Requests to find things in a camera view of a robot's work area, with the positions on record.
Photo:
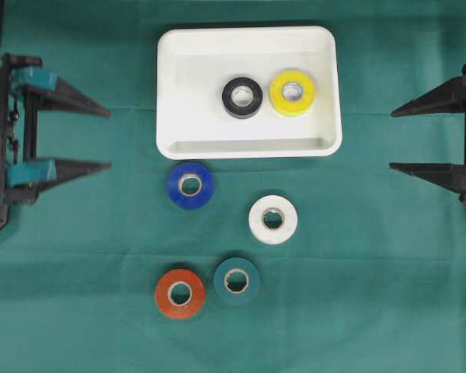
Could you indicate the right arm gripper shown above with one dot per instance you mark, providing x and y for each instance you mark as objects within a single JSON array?
[{"x": 450, "y": 97}]

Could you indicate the yellow tape roll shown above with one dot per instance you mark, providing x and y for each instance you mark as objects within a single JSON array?
[{"x": 292, "y": 93}]

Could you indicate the teal tape roll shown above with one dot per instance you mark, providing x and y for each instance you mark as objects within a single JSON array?
[{"x": 236, "y": 281}]

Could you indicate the white plastic tray case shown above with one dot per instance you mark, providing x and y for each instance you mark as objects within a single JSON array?
[{"x": 194, "y": 65}]

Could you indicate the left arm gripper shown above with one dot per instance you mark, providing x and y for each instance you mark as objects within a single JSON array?
[{"x": 25, "y": 88}]

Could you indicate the orange tape roll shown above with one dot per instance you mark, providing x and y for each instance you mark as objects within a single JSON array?
[{"x": 180, "y": 294}]

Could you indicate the blue tape roll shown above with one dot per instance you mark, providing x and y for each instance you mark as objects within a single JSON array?
[{"x": 190, "y": 185}]

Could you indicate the black tape roll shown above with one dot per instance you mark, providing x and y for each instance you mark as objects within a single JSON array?
[{"x": 242, "y": 97}]

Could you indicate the green table cloth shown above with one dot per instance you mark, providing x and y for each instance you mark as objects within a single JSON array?
[{"x": 372, "y": 280}]

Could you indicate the white tape roll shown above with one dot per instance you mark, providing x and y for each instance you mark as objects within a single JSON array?
[{"x": 272, "y": 219}]

